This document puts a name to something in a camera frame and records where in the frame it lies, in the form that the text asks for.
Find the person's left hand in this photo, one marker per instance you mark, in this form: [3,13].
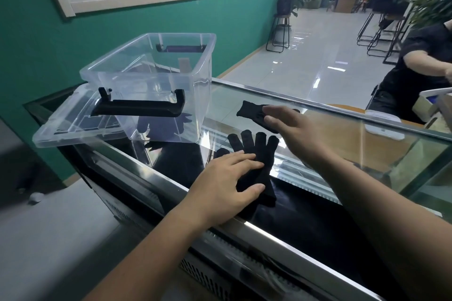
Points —
[219,195]

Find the person's right hand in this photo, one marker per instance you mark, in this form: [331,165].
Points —
[300,135]

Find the clear plastic box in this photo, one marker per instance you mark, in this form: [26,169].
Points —
[141,64]

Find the clear plastic lid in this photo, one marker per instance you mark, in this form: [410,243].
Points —
[60,131]

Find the person's right forearm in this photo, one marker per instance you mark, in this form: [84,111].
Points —
[388,223]

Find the person's left forearm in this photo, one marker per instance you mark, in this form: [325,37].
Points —
[148,262]

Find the white flat box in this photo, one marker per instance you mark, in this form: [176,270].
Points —
[383,115]

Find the white open box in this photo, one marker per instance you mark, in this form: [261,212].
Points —
[436,92]

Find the round wooden table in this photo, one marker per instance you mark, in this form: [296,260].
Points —
[346,135]

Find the black chair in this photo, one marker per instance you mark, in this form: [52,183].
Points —
[372,94]

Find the glass display case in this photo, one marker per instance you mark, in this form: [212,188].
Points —
[318,233]

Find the white round pot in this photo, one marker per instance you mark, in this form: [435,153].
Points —
[281,34]

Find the black metal plant stand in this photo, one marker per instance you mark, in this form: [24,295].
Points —
[282,16]

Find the black bar stool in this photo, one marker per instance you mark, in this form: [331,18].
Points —
[393,18]
[364,29]

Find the wooden desk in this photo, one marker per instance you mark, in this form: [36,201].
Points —
[346,2]

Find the small white round object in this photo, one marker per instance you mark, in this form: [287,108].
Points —
[36,198]

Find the large leafy green plant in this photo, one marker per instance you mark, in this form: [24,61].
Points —
[431,1]

